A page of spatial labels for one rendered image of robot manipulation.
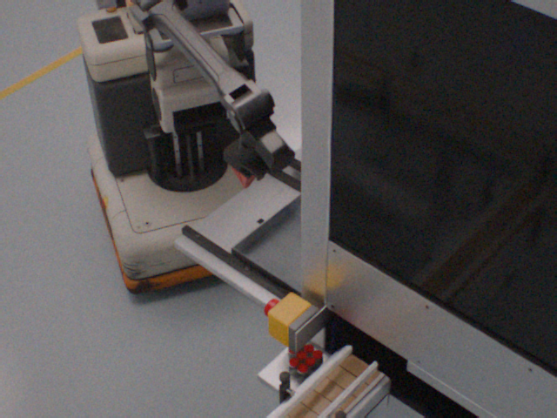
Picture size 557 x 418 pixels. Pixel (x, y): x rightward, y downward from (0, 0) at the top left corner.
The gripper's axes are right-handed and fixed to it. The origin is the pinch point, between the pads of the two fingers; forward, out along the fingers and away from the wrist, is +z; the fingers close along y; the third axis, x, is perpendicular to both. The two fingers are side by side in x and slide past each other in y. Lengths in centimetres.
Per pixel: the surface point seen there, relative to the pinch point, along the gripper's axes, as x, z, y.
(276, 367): -22.1, 13.3, 30.3
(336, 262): -12.4, -15.4, 31.5
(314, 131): -12.4, -41.7, 20.7
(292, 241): 7.1, 17.1, 10.2
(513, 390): -13, -18, 70
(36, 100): 66, 142, -166
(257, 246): 0.6, 18.1, 5.1
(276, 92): 136, 127, -90
